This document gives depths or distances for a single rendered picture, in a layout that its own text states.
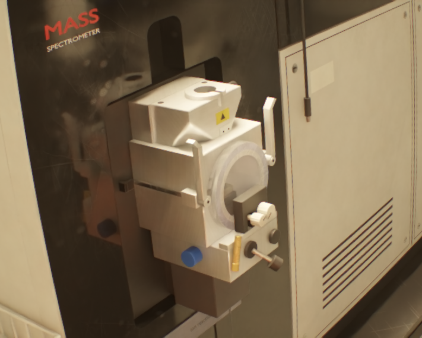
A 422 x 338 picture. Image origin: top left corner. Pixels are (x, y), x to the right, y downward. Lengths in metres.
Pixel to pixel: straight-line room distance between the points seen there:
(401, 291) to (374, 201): 0.26
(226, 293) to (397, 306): 0.62
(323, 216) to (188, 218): 0.39
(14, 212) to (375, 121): 0.66
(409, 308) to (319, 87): 0.52
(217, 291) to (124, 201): 0.14
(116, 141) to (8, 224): 0.14
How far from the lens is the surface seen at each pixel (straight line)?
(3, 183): 0.77
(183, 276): 0.89
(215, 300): 0.87
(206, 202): 0.77
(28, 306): 0.83
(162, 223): 0.84
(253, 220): 0.81
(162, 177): 0.81
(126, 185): 0.82
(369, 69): 1.22
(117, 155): 0.82
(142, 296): 0.90
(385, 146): 1.31
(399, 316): 1.44
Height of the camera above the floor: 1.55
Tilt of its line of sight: 24 degrees down
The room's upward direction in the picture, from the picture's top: 5 degrees counter-clockwise
